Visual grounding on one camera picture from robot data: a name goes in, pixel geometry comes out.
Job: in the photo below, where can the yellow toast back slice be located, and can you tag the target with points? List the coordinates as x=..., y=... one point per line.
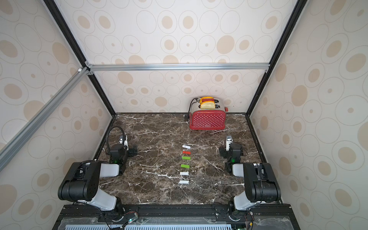
x=207, y=99

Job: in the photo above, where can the yellow toast slice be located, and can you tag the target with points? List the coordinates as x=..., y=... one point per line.
x=207, y=99
x=208, y=105

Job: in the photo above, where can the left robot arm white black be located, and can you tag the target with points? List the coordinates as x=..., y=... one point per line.
x=81, y=183

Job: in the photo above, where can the red toaster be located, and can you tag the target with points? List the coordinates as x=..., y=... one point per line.
x=207, y=119

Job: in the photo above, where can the black frame post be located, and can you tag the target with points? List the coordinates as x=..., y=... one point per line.
x=65, y=29
x=300, y=4

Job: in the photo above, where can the left black frame post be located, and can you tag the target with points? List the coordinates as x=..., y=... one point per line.
x=65, y=29

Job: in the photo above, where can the right black frame post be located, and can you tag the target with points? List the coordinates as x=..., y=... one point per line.
x=300, y=4

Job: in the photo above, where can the horizontal aluminium rail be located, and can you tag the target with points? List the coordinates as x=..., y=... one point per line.
x=179, y=67

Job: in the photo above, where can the yellow toast front slice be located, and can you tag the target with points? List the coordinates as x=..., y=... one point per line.
x=208, y=105

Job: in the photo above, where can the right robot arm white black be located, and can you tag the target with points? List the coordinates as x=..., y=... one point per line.
x=259, y=181

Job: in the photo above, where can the left diagonal aluminium rail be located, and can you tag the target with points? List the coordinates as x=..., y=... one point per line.
x=21, y=138

